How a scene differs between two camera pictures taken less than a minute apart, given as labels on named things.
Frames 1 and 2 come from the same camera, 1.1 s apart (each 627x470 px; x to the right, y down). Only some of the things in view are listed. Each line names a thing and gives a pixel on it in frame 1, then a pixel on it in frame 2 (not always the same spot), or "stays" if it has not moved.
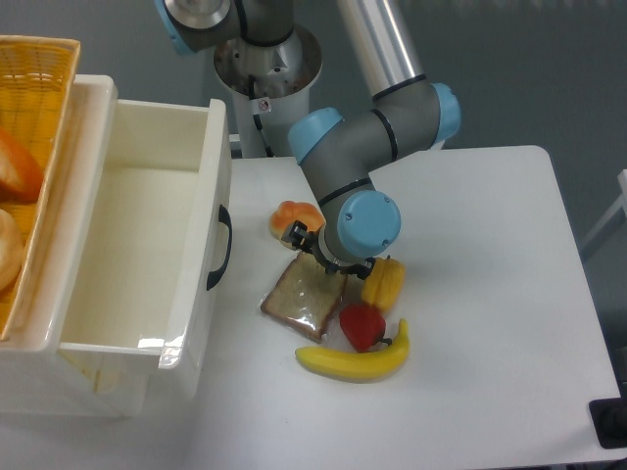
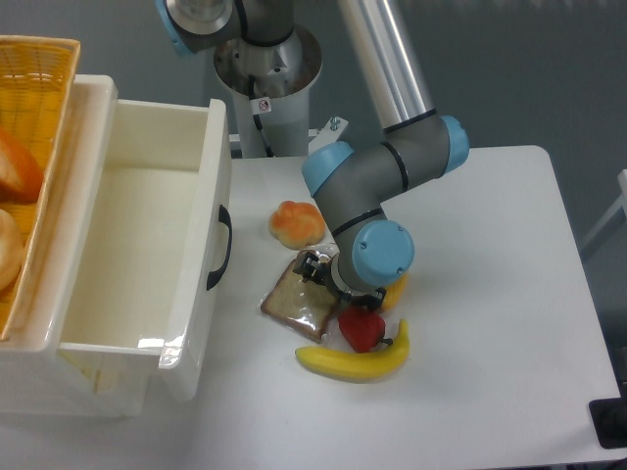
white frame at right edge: [621, 202] stays
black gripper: [297, 234] to [313, 269]
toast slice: [304, 297] stays
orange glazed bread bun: [284, 215] stays
